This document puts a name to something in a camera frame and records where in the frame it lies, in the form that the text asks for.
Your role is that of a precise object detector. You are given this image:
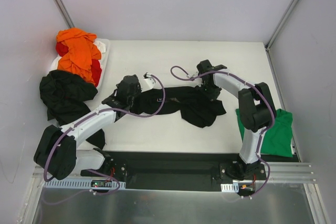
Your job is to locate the white plastic bin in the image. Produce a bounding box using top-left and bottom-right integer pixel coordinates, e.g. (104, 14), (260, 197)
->
(49, 38), (111, 91)

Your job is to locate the left grey cable duct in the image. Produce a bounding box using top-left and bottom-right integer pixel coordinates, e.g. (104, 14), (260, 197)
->
(44, 179), (126, 190)

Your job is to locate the grey cable duct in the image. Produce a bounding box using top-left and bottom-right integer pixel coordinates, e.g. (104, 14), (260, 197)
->
(44, 179), (126, 190)
(220, 183), (239, 193)

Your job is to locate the plain black t shirt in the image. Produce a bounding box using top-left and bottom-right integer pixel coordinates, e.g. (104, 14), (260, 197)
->
(39, 69), (106, 150)

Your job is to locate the orange t shirt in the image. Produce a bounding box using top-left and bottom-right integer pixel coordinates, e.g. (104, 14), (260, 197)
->
(56, 27), (102, 86)

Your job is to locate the right grey cable duct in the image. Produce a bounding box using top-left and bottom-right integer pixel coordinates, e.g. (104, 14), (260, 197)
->
(220, 183), (239, 193)

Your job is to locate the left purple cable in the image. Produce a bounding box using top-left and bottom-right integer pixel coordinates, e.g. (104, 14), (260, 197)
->
(43, 73), (166, 196)

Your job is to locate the right aluminium frame post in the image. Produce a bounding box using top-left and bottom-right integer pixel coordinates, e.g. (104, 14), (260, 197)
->
(265, 0), (317, 51)

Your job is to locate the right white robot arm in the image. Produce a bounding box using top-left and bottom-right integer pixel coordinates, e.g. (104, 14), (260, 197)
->
(197, 60), (276, 179)

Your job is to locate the green folded t shirt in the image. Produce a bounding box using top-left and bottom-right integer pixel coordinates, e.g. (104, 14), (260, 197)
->
(235, 108), (293, 158)

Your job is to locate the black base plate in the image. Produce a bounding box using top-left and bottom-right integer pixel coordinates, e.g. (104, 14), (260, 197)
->
(80, 150), (300, 190)

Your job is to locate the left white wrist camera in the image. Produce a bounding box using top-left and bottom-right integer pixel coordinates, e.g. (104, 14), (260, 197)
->
(139, 72), (156, 92)

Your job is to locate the red t shirt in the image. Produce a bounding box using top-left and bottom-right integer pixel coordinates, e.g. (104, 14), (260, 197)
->
(56, 42), (102, 87)

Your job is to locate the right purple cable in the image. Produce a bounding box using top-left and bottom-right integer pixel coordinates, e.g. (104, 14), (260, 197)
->
(170, 65), (277, 202)

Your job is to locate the black printed t shirt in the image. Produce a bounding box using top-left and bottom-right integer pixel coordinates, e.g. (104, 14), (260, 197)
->
(131, 86), (226, 128)

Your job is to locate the purple cable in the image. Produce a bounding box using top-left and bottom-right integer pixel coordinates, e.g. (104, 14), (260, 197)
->
(170, 65), (277, 202)
(43, 73), (166, 196)

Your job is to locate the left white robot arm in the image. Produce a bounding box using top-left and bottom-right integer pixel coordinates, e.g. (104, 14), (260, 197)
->
(34, 75), (141, 182)

